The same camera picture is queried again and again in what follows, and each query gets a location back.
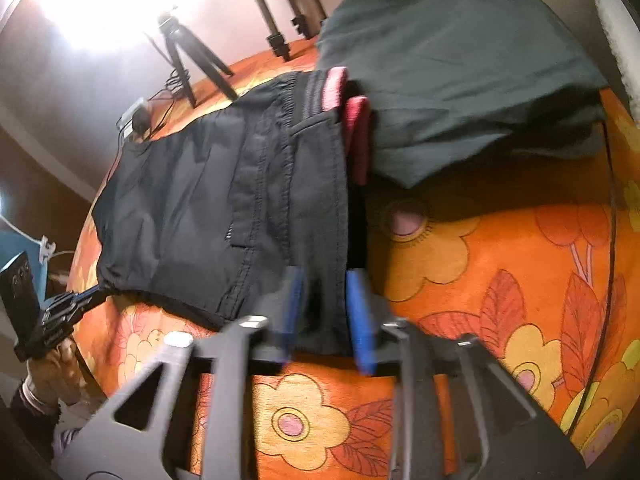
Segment small black tripod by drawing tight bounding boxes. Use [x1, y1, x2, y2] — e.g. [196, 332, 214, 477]
[144, 9, 240, 108]

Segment person's left forearm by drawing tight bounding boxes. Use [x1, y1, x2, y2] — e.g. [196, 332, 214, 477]
[9, 392, 66, 463]

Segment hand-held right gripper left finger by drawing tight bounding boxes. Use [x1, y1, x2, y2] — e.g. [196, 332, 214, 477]
[55, 266, 307, 480]

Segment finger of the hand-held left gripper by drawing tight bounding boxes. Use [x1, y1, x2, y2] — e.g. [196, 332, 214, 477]
[64, 282, 122, 315]

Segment black pants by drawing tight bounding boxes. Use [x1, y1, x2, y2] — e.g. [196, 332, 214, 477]
[91, 71, 371, 357]

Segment metal bangles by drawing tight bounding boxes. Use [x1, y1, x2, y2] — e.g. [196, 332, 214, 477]
[20, 380, 57, 410]

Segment person's left hand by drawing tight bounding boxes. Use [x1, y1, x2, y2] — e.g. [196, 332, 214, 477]
[26, 337, 83, 406]

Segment dark green folded cloth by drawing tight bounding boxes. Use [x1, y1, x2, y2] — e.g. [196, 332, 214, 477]
[316, 0, 610, 190]

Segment white cable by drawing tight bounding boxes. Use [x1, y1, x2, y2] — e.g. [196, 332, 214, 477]
[0, 214, 77, 283]

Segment orange floral bedsheet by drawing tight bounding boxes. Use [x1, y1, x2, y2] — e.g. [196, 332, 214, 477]
[67, 37, 640, 480]

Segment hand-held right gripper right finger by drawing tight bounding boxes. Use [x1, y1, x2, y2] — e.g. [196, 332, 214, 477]
[345, 269, 587, 480]

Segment white fluffy cloth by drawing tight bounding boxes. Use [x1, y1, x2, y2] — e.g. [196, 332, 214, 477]
[592, 0, 640, 126]

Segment red towel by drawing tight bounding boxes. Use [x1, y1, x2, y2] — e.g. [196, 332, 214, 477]
[321, 66, 373, 186]

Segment white charger adapter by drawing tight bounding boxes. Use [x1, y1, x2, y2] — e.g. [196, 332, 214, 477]
[116, 100, 153, 140]

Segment black charger cable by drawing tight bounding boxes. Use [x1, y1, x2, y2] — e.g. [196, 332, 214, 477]
[116, 67, 197, 147]

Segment long black cable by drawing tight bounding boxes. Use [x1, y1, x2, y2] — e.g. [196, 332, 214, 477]
[559, 119, 619, 436]

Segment blue object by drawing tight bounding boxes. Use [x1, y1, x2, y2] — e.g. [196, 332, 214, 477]
[0, 227, 51, 306]

